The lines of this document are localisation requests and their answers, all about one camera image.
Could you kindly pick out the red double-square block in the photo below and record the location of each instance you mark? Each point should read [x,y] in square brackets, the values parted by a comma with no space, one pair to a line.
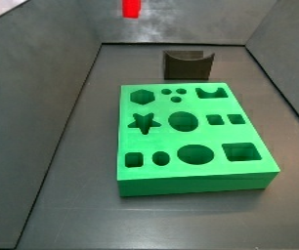
[131,8]

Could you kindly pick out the green shape-sorting foam board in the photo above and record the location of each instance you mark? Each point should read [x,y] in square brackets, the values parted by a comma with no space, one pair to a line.
[189,141]

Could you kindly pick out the black curved stand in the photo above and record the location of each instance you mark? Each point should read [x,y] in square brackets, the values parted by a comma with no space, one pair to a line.
[187,65]

